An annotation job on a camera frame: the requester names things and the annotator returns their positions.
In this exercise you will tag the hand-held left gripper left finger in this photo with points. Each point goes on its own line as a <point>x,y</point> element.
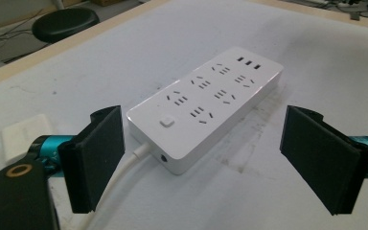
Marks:
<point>92,159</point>

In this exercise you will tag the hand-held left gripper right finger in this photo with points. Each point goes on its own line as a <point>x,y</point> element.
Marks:
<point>326,163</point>

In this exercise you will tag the white power strip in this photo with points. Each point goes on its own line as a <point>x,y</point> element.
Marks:
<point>204,105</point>

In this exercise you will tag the black round stool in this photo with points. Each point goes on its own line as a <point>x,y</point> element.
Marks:
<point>64,24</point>

